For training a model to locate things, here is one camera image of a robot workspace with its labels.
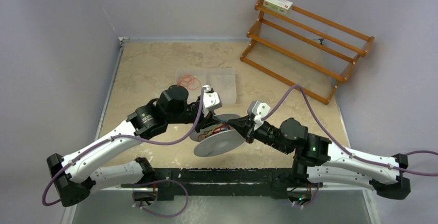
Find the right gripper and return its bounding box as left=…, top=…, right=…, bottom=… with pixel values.
left=228, top=114, right=292, bottom=154

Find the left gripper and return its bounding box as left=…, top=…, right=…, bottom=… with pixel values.
left=167, top=101, right=221, bottom=134

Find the white filament spool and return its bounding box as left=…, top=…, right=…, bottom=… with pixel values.
left=189, top=114, right=244, bottom=157

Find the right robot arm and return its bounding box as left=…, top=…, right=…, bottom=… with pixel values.
left=227, top=116, right=411, bottom=200

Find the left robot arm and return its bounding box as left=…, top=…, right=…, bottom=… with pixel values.
left=42, top=85, right=223, bottom=207

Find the translucent plastic divided tray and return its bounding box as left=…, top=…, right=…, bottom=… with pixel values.
left=175, top=68, right=237, bottom=104

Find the wooden shoe rack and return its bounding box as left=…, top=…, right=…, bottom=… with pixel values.
left=240, top=0, right=374, bottom=105

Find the white cardboard box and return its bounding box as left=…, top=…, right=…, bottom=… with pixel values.
left=262, top=0, right=293, bottom=15

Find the red wire on spool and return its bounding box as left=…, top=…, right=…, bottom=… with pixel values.
left=196, top=123, right=233, bottom=141

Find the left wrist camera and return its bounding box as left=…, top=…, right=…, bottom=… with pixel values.
left=201, top=85, right=223, bottom=117

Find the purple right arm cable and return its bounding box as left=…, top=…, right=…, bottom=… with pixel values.
left=261, top=84, right=438, bottom=178

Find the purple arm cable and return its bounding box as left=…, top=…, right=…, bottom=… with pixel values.
left=41, top=87, right=206, bottom=206
left=261, top=84, right=438, bottom=178

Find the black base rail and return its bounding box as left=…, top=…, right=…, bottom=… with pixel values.
left=122, top=158, right=322, bottom=201

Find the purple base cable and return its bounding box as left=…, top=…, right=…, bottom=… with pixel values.
left=132, top=178, right=190, bottom=218

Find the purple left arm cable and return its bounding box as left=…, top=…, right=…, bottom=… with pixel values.
left=41, top=87, right=206, bottom=206

